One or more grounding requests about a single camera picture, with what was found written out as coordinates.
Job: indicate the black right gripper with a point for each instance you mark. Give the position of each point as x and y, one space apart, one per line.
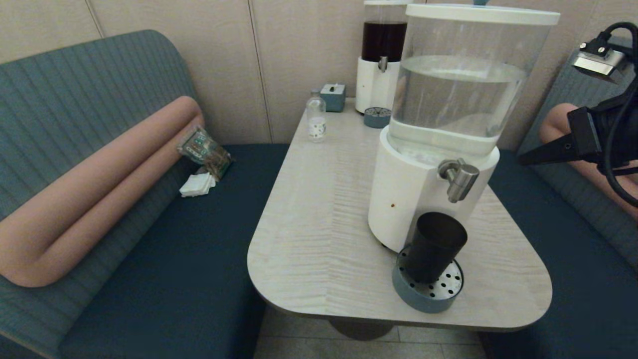
623 124

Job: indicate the silver metal dispenser tap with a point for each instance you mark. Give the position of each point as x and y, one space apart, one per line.
462 179

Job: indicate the black plastic cup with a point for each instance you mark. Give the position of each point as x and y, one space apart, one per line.
436 247

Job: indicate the teal upholstered empty bench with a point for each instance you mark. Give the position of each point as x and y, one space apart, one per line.
573 224

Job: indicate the large clear water dispenser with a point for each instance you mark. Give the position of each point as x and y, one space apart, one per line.
413 189

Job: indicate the small blue drip tray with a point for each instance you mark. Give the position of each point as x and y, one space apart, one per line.
376 117

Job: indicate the large blue perforated drip tray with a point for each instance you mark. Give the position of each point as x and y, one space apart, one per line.
438 296

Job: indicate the small dark dispenser tap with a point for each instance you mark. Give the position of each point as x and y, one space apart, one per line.
382 63

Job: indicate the small dark drink dispenser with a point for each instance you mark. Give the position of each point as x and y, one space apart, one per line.
374 87

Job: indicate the small blue box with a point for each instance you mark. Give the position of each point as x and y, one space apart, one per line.
332 97

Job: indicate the small clear plastic bottle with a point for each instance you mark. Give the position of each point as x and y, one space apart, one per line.
316 122

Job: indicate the green snack packet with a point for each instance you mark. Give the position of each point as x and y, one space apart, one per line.
204 151

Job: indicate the white paper napkins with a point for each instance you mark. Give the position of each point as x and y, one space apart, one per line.
197 184

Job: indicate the pink bolster beside snack packet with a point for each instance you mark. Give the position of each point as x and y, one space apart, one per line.
99 194

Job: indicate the teal bench with snack packet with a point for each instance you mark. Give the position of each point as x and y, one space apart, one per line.
75 89

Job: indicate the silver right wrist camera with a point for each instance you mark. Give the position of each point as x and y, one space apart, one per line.
598 60

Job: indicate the dark table pedestal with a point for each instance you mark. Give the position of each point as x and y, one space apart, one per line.
361 329

